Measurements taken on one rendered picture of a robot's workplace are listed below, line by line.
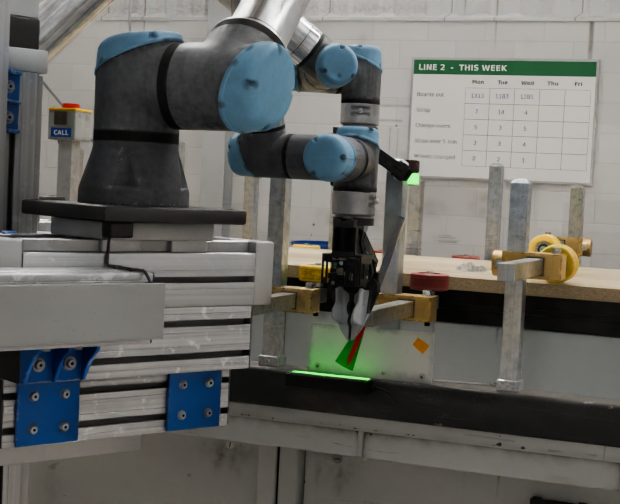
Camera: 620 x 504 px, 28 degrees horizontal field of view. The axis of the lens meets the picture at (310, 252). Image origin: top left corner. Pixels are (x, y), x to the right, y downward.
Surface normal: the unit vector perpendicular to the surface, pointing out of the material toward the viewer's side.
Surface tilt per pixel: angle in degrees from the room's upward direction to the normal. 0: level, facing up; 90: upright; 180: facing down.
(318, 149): 90
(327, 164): 90
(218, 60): 59
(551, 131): 90
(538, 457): 90
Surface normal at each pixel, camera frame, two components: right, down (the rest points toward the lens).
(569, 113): -0.34, 0.04
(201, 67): -0.33, -0.32
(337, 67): 0.27, 0.07
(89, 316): 0.64, 0.07
